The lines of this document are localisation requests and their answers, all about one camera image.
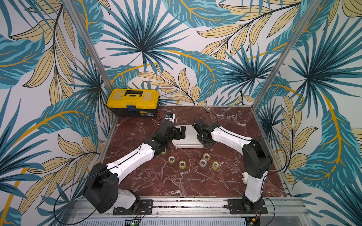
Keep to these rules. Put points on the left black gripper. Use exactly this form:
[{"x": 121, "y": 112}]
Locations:
[{"x": 178, "y": 135}]

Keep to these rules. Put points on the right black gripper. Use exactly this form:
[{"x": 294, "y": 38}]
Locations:
[{"x": 198, "y": 129}]

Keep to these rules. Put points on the white plastic storage box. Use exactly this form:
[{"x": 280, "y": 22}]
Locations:
[{"x": 190, "y": 140}]

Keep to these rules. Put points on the yellow tape roll five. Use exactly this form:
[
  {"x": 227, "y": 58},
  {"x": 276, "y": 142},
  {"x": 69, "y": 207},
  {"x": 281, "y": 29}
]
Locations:
[{"x": 206, "y": 156}]

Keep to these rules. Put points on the yellow tape roll three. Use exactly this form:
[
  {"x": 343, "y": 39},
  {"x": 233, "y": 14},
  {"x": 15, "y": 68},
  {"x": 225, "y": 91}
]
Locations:
[{"x": 171, "y": 159}]

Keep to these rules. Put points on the yellow tape roll four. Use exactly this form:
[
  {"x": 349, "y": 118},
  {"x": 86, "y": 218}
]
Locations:
[{"x": 182, "y": 164}]

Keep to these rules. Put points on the clear white tape roll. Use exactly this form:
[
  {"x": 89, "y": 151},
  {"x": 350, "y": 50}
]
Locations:
[{"x": 203, "y": 163}]

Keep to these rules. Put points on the yellow tape roll six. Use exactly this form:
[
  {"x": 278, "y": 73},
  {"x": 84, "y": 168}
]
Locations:
[{"x": 215, "y": 165}]

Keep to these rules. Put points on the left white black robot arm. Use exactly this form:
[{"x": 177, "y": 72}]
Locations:
[{"x": 101, "y": 187}]

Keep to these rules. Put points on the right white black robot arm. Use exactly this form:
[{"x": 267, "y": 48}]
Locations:
[{"x": 256, "y": 157}]

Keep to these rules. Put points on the yellow black toolbox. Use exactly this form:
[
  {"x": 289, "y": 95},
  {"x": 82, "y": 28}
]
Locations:
[{"x": 134, "y": 102}]

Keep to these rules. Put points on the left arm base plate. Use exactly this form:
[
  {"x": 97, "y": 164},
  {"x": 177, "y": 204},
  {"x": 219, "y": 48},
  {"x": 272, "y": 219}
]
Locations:
[{"x": 140, "y": 207}]

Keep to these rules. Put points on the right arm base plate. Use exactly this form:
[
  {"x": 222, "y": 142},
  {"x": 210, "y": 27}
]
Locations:
[{"x": 244, "y": 206}]

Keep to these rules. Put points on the aluminium front rail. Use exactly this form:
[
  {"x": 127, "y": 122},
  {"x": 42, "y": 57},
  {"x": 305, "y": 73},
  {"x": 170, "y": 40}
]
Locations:
[{"x": 195, "y": 211}]

